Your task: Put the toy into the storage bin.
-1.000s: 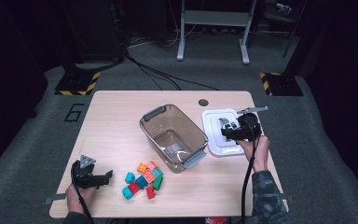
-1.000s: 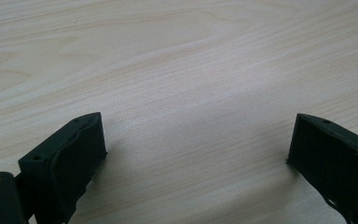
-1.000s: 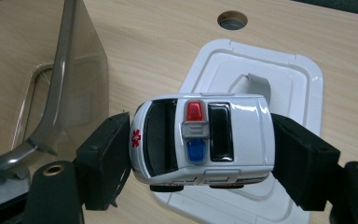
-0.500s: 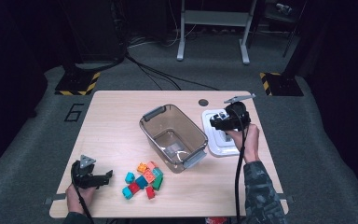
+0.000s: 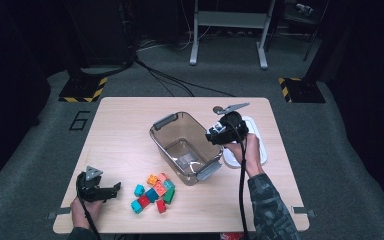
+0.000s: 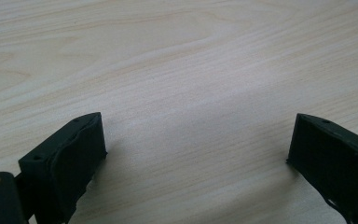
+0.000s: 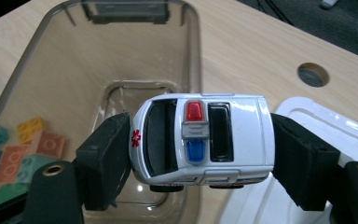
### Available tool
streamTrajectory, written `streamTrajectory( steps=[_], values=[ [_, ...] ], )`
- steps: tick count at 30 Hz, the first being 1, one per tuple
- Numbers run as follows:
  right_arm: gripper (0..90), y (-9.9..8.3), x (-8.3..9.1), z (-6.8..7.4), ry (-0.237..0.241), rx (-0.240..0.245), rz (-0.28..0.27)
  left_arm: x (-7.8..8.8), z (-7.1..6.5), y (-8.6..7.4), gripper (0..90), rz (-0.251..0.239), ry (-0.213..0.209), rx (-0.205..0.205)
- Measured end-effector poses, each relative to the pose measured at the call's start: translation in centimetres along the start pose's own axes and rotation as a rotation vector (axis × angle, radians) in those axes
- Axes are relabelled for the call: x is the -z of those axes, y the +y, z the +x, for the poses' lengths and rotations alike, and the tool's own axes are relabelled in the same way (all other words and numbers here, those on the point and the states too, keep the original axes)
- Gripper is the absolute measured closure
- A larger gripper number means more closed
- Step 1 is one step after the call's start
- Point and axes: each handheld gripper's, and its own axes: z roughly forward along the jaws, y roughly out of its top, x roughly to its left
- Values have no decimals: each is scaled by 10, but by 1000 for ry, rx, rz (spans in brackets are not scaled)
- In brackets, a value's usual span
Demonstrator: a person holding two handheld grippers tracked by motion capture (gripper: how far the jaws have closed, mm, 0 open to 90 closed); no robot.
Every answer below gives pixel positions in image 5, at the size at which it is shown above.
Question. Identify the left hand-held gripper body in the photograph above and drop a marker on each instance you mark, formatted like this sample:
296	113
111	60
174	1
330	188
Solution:
91	191

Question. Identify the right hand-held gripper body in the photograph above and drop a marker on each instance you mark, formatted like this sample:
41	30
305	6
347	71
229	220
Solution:
235	126

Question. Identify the teal building block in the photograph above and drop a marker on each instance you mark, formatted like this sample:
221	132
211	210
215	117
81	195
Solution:
139	190
136	206

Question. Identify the red building block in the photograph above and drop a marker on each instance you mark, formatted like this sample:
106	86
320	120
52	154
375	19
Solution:
161	206
143	201

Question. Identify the transparent grey storage box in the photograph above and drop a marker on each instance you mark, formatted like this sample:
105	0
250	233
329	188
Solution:
180	133

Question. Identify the dark blue building block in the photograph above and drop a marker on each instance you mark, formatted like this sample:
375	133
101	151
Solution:
151	194

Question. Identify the orange building block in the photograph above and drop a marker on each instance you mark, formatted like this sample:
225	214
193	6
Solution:
152	179

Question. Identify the salmon building block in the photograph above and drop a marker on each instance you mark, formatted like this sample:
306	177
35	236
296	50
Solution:
160	189

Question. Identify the pale pink building block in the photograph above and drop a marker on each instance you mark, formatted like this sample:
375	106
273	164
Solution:
162	177

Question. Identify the light blue building block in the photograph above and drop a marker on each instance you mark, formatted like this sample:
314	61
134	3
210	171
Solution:
169	184

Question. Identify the green building block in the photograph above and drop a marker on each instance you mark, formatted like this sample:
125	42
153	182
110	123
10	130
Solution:
169	196

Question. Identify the person's left hand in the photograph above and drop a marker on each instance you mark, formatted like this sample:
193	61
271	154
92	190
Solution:
81	213

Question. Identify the person's right hand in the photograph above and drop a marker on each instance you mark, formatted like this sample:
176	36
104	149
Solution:
248	153

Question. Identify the black striped stand base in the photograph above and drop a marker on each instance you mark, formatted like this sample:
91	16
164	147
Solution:
305	91
80	90

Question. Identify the red patterned object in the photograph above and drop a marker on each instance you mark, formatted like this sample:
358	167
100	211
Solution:
231	236

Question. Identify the grey device on stand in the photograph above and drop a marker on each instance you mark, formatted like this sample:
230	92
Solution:
305	9

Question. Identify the black cabinet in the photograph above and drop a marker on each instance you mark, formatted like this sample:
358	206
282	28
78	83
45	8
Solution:
103	33

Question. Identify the grey table edge bracket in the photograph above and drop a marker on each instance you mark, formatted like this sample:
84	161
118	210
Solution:
60	212
303	210

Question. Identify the white metal stand frame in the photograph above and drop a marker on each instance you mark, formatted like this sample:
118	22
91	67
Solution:
230	19

